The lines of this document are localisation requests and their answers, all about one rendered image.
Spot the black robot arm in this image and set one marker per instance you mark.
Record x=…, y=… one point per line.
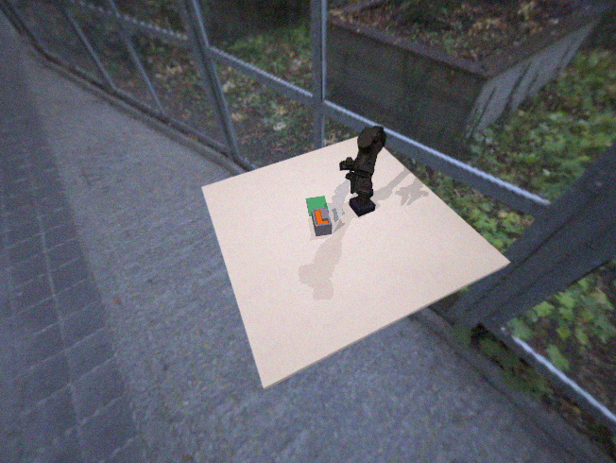
x=370, y=142

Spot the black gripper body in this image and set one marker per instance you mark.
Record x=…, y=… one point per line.
x=363, y=167

